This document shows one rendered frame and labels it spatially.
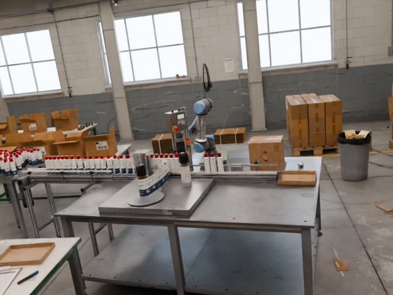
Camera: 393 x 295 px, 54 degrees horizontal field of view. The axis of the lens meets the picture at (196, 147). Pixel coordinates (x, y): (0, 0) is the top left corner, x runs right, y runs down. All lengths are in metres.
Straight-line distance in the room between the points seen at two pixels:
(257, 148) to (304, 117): 3.22
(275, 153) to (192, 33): 5.76
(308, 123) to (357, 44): 2.79
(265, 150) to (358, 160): 2.24
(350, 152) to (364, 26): 4.09
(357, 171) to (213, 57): 4.54
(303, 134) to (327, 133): 0.39
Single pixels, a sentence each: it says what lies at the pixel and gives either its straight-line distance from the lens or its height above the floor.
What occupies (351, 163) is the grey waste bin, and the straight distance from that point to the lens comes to 5.67.
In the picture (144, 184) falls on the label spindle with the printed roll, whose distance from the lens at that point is 3.18.
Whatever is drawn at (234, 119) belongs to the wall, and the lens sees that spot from 9.09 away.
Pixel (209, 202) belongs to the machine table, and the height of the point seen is 0.83.
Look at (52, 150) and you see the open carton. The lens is 5.58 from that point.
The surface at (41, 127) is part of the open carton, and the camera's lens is 7.97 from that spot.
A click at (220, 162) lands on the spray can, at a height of 1.00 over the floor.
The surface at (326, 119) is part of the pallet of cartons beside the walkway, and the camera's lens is 6.86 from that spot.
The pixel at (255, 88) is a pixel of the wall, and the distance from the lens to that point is 8.91.
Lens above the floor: 2.06
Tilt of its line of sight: 15 degrees down
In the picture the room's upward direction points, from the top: 7 degrees counter-clockwise
